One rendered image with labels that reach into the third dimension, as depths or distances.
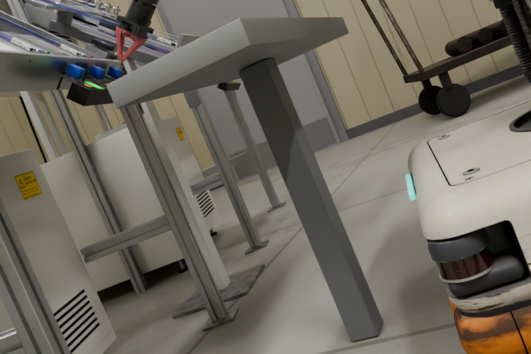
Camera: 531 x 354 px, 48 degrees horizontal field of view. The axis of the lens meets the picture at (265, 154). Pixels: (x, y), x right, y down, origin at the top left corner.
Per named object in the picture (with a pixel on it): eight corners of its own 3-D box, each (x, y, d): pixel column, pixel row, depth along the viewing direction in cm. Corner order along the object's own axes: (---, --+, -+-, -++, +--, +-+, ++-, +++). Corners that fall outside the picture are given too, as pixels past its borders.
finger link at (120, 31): (103, 54, 142) (118, 17, 141) (114, 55, 149) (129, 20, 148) (129, 66, 142) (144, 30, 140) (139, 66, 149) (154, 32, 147)
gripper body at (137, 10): (113, 22, 138) (125, -9, 137) (128, 24, 148) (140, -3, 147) (138, 34, 138) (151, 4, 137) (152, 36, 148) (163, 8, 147)
